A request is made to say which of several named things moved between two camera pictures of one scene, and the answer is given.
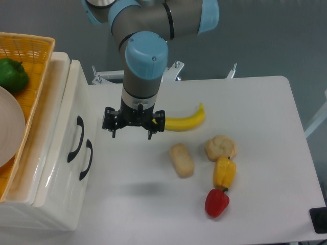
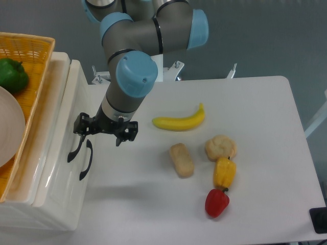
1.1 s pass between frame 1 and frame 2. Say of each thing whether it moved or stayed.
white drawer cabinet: stayed
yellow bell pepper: stayed
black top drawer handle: stayed
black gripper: moved
